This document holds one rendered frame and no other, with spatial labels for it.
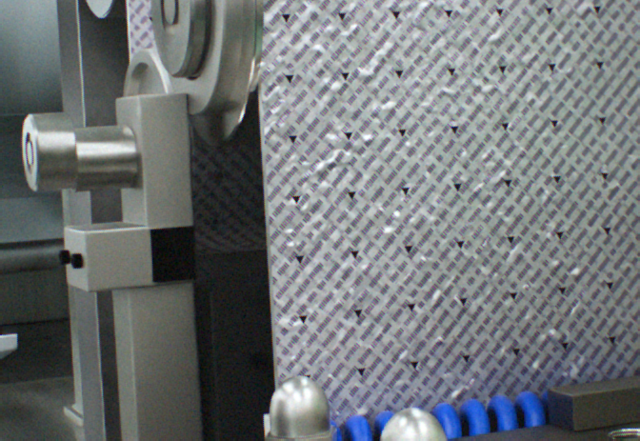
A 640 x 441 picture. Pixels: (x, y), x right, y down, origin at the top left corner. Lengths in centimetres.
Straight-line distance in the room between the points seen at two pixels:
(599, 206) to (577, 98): 6
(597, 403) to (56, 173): 29
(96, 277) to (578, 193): 26
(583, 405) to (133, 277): 24
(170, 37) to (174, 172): 7
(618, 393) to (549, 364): 6
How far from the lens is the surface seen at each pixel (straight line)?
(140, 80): 90
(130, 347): 77
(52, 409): 156
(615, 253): 79
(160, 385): 77
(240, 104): 71
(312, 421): 63
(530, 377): 77
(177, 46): 74
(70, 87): 110
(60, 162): 75
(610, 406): 72
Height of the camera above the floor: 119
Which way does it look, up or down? 3 degrees down
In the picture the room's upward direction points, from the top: 3 degrees counter-clockwise
